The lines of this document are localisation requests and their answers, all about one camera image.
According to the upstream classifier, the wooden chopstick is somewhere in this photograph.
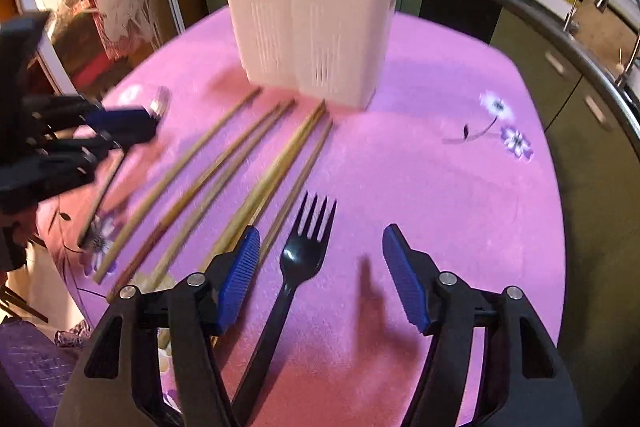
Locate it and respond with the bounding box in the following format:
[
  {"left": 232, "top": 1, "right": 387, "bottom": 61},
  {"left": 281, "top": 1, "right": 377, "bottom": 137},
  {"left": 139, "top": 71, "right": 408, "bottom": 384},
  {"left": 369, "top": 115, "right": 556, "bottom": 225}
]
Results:
[
  {"left": 92, "top": 85, "right": 263, "bottom": 285},
  {"left": 156, "top": 118, "right": 334, "bottom": 350},
  {"left": 142, "top": 98, "right": 297, "bottom": 291},
  {"left": 105, "top": 102, "right": 283, "bottom": 303},
  {"left": 200, "top": 101, "right": 326, "bottom": 271}
]

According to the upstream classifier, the black plastic fork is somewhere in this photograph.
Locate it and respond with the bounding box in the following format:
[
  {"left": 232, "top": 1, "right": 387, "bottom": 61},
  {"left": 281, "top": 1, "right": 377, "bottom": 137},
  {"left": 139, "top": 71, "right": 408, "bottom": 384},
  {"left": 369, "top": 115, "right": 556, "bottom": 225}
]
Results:
[
  {"left": 231, "top": 194, "right": 337, "bottom": 426},
  {"left": 77, "top": 85, "right": 173, "bottom": 251}
]

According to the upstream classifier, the steel kitchen faucet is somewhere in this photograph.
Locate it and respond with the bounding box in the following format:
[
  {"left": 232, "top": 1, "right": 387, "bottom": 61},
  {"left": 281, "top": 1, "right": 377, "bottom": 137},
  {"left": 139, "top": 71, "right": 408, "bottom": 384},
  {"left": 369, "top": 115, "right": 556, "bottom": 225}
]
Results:
[{"left": 594, "top": 0, "right": 640, "bottom": 89}]

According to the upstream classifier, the white plastic utensil holder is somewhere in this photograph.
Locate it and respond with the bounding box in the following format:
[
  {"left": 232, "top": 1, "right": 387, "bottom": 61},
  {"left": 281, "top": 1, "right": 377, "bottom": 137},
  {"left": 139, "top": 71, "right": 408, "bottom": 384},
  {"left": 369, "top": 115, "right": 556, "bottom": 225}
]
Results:
[{"left": 228, "top": 0, "right": 396, "bottom": 109}]

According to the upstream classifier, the pink floral tablecloth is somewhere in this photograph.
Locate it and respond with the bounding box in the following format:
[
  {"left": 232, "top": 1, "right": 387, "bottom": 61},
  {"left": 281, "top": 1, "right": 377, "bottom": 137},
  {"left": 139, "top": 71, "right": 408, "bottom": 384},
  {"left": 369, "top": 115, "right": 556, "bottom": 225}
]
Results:
[{"left": 38, "top": 9, "right": 565, "bottom": 426}]

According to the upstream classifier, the wooden cutting board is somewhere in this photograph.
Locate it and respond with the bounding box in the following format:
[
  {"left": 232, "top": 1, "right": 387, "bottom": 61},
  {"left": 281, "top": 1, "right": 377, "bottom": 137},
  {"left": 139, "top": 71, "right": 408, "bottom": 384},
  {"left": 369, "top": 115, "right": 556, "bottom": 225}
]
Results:
[{"left": 573, "top": 0, "right": 637, "bottom": 74}]

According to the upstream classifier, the small steel water tap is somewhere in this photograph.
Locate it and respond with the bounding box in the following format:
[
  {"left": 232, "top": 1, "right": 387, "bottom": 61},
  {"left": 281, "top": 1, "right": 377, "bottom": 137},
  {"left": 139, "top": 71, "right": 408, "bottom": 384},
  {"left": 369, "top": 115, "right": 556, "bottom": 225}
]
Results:
[{"left": 554, "top": 0, "right": 582, "bottom": 34}]

